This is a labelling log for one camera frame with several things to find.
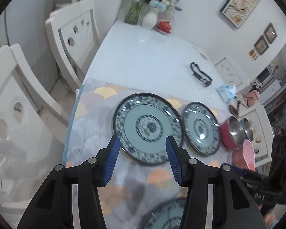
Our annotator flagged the white dining table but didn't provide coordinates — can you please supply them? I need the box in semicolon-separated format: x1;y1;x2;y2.
84;20;226;110

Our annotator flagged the white chair far right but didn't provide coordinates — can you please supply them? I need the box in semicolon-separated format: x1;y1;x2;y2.
214;57;250;92

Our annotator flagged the pink ceramic bowl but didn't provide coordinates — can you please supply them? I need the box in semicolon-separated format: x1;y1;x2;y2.
232;139;255;171

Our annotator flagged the white chair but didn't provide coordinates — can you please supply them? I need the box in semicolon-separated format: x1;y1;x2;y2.
214;57;250;92
0;44;70;222
45;0;101;90
239;103;274;167

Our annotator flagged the blue steel bowl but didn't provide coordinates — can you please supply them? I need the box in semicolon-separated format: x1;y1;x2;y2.
240;118;254;141

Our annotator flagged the red steel bowl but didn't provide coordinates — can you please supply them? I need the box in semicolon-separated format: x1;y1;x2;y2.
220;116;245;152

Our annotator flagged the small framed picture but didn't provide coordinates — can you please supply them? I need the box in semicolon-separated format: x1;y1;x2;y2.
264;23;277;44
254;35;269;55

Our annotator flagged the white chair near left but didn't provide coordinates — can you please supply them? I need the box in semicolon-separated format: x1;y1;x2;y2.
0;44;70;222

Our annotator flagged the blue patterned plate two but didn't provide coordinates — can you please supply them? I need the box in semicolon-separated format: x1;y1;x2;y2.
182;102;221;156

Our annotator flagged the green glass vase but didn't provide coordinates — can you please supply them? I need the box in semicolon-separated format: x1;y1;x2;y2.
124;0;142;25

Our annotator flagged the small framed picture upper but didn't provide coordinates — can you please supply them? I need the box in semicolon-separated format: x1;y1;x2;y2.
264;23;277;44

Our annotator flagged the blue tissue pack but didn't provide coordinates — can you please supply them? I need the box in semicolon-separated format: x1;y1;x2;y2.
216;84;237;104

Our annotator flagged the small framed picture lower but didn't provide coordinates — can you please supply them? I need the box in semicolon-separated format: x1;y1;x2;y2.
254;35;269;55

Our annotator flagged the white chair near right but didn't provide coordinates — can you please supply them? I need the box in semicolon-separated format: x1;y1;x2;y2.
239;103;274;167

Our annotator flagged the blue patterned plate one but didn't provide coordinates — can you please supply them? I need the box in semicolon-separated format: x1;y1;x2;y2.
136;198;186;229

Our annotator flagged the large framed picture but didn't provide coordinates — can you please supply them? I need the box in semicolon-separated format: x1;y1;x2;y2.
221;0;260;28

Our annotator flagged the blue patterned plate three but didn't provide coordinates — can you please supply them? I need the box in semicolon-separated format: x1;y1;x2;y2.
112;93;185;165

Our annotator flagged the fan pattern table mat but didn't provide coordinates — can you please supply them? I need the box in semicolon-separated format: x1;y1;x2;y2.
63;77;229;228

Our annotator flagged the white chair far left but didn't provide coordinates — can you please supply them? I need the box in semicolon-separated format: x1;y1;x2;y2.
45;0;101;90

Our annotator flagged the white flower vase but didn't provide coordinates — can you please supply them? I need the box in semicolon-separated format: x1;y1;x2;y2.
142;8;158;30

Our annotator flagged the red lidded dish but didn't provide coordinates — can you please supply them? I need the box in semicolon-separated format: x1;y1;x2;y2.
157;21;172;34

